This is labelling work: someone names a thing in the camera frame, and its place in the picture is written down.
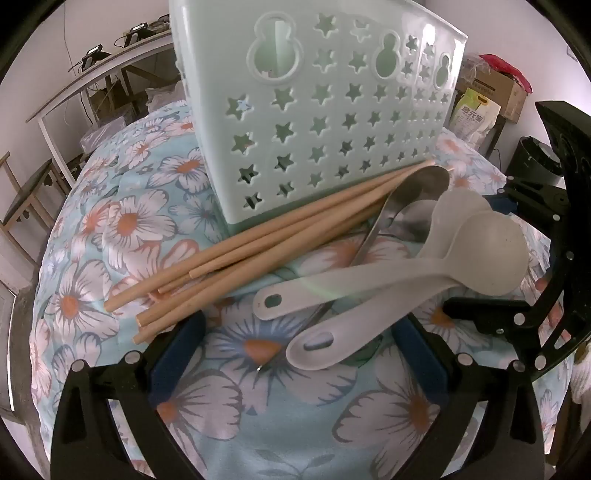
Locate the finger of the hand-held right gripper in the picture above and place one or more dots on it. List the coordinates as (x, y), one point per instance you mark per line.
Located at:
(485, 316)
(531, 198)

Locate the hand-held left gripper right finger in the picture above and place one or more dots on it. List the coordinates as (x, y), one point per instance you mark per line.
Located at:
(422, 360)

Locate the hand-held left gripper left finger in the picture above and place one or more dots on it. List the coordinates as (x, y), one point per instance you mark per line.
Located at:
(178, 355)

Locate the wooden chopstick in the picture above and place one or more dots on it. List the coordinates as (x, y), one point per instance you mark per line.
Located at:
(217, 262)
(152, 285)
(168, 287)
(166, 325)
(175, 302)

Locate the white plastic spoon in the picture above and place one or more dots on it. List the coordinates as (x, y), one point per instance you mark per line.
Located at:
(489, 254)
(346, 281)

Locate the metal spoon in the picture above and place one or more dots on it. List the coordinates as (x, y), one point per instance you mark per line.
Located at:
(415, 224)
(420, 182)

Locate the mint green plastic utensil holder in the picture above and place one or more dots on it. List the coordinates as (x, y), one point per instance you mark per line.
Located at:
(300, 69)

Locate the black round bin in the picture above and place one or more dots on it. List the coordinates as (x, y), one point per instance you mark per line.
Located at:
(531, 157)

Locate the white and yellow rice bag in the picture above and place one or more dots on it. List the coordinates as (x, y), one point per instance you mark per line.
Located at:
(473, 115)

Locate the cardboard box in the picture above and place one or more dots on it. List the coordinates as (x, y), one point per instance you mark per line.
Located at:
(498, 90)

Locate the floral light blue blanket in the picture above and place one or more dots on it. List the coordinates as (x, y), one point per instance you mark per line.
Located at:
(277, 415)

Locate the red plastic bag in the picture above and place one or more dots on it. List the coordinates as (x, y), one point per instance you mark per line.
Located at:
(503, 67)

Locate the wooden chair with dark seat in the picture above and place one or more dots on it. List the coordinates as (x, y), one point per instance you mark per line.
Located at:
(30, 184)

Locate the white sack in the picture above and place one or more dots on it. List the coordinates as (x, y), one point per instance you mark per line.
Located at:
(161, 94)

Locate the white table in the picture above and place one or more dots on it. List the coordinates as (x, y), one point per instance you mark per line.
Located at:
(92, 78)

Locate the black device with screen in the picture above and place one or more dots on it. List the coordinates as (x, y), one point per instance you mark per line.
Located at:
(136, 32)
(92, 53)

